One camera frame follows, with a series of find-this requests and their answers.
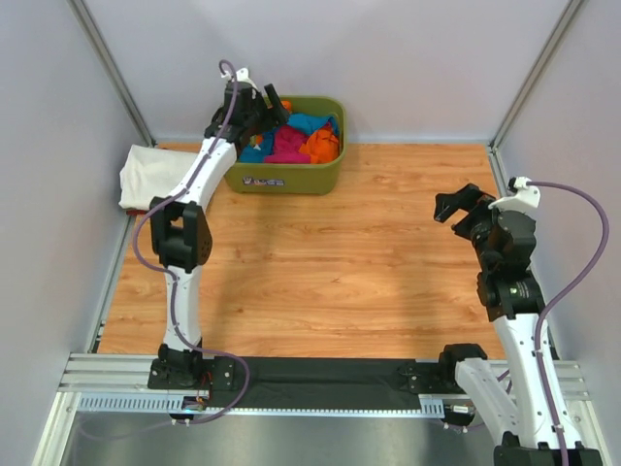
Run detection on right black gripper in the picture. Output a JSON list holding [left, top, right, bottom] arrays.
[[431, 183, 501, 270]]

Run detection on blue t shirt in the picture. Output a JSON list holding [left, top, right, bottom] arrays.
[[237, 112, 341, 165]]

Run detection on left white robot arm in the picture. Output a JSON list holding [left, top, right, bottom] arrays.
[[147, 83, 289, 389]]

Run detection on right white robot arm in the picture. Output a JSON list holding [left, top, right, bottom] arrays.
[[434, 177, 609, 465]]

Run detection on pink t shirt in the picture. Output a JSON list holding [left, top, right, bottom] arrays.
[[262, 125, 311, 164]]

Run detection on olive green plastic tub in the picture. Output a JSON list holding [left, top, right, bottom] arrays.
[[224, 95, 348, 195]]

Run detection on orange t shirt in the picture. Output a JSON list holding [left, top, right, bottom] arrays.
[[254, 99, 341, 165]]

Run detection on folded white t shirt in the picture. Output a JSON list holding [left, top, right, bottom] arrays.
[[118, 145, 197, 212]]

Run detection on black cloth strip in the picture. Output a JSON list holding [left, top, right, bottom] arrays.
[[236, 357, 422, 409]]

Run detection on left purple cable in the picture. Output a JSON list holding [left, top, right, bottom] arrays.
[[77, 58, 252, 441]]

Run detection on purple cable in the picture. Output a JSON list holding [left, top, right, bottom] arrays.
[[77, 58, 252, 441], [443, 180, 610, 466]]

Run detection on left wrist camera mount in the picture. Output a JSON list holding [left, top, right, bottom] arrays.
[[220, 68, 259, 91]]

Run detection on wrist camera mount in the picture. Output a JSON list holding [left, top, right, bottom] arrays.
[[220, 68, 259, 91], [488, 177, 540, 214]]

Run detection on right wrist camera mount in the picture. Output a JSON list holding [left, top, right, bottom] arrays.
[[488, 177, 540, 214]]

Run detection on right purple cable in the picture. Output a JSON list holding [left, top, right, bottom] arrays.
[[443, 180, 610, 466]]

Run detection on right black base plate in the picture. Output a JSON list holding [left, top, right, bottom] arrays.
[[397, 360, 464, 395]]

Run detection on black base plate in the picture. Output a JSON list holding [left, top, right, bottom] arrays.
[[147, 357, 236, 390], [397, 360, 464, 395]]

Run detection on white slotted cable duct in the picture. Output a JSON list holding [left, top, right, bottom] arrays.
[[77, 393, 474, 419]]

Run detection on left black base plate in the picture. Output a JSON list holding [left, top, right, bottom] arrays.
[[147, 357, 236, 390]]

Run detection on aluminium frame rail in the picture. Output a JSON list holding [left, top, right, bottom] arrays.
[[58, 353, 590, 401]]

